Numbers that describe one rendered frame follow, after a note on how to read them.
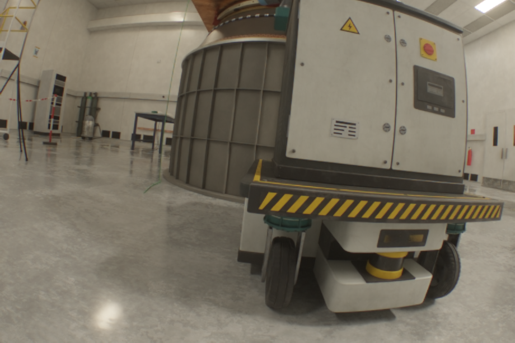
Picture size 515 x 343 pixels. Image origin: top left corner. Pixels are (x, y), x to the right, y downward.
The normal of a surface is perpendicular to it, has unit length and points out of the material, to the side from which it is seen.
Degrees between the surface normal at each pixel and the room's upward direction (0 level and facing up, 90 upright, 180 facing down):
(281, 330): 0
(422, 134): 90
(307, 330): 0
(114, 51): 90
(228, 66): 90
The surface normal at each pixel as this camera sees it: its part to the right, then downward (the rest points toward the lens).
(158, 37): -0.02, 0.01
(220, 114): -0.46, -0.04
